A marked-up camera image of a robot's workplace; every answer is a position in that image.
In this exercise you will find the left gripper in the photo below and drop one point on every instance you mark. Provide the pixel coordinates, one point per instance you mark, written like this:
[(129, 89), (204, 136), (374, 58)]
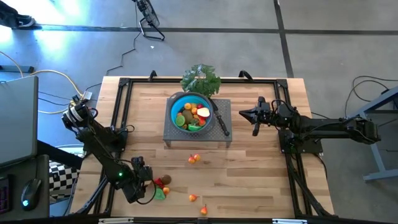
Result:
[(136, 180)]

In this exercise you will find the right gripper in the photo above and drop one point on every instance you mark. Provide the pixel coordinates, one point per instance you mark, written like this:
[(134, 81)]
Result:
[(271, 114)]

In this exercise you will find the dark brown toy fruit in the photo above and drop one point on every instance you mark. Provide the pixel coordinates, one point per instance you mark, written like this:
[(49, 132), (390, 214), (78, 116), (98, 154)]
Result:
[(166, 179)]

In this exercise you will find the black kitchen knife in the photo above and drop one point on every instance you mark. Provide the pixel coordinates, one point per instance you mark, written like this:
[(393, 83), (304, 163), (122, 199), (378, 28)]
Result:
[(221, 123)]

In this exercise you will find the grey perforated metal stand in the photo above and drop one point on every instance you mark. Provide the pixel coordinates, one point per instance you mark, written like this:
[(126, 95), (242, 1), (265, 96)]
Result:
[(174, 137)]

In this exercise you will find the orange toy peach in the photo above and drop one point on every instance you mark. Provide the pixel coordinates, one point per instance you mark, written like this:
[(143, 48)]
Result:
[(193, 198)]

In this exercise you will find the red apple half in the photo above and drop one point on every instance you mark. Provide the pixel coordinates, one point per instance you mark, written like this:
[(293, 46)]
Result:
[(203, 112)]

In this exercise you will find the small red-orange toy fruit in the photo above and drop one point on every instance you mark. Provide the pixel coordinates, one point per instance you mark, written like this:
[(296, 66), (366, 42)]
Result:
[(184, 126), (202, 122)]

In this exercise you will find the orange-yellow toy pear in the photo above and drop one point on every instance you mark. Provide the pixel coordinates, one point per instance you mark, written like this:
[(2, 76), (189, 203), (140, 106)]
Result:
[(204, 210)]

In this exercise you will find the small orange fruit with stem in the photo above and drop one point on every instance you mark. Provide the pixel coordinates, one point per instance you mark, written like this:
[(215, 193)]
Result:
[(194, 110)]

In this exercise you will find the olive-brown toy kiwi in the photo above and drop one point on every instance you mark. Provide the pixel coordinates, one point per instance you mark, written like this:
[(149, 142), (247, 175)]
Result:
[(187, 115)]

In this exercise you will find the blue collapsible colander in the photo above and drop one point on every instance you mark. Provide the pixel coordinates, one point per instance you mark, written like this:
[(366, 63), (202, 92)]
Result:
[(175, 104)]

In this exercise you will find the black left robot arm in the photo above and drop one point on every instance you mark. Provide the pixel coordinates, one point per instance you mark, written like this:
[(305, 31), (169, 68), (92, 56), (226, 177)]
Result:
[(96, 143)]

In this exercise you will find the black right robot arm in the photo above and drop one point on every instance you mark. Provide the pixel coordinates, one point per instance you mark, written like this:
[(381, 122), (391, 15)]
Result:
[(326, 127)]

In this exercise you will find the green pear-shaped fruit half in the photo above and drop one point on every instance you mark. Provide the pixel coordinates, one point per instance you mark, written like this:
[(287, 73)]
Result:
[(160, 194)]

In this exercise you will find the green plant in white pot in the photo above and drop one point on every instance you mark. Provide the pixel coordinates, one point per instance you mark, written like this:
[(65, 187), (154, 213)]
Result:
[(200, 81)]

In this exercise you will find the white power adapter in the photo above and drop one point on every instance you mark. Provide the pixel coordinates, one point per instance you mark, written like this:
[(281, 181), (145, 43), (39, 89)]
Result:
[(88, 95)]

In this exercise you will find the black desk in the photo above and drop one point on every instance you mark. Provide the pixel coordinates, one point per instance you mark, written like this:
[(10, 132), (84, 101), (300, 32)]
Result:
[(42, 169)]

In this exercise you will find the black computer mouse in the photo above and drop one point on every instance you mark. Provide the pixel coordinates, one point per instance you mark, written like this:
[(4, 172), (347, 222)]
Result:
[(30, 194)]

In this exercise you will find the grey laptop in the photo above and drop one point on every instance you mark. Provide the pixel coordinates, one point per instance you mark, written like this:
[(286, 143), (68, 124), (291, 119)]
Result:
[(17, 119)]

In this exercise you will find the black keyboard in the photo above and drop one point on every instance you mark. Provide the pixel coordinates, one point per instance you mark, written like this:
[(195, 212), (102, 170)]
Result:
[(4, 193)]

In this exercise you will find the person's foot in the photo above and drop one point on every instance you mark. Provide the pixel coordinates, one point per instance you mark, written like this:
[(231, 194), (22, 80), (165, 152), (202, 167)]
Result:
[(17, 17)]

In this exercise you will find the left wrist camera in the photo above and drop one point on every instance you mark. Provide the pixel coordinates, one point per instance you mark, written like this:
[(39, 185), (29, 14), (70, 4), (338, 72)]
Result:
[(137, 161)]

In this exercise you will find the silver frame bracket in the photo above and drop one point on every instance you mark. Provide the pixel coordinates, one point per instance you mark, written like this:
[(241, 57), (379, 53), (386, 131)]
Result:
[(115, 220), (289, 221)]

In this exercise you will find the black aluminium rig frame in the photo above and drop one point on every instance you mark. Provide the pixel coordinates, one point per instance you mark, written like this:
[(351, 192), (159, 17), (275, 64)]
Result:
[(149, 81)]

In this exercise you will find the grey metal table frame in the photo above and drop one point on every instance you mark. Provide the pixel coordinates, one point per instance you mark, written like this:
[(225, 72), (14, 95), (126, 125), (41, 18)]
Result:
[(374, 161)]

